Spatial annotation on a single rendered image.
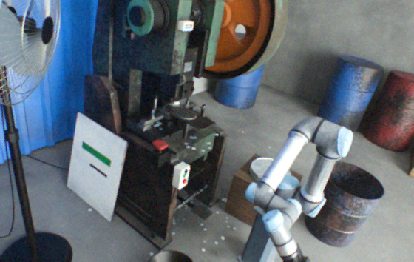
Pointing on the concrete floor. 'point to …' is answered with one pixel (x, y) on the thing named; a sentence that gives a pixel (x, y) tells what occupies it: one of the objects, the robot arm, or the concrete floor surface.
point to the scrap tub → (345, 204)
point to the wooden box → (244, 177)
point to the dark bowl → (170, 257)
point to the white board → (96, 165)
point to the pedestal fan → (44, 243)
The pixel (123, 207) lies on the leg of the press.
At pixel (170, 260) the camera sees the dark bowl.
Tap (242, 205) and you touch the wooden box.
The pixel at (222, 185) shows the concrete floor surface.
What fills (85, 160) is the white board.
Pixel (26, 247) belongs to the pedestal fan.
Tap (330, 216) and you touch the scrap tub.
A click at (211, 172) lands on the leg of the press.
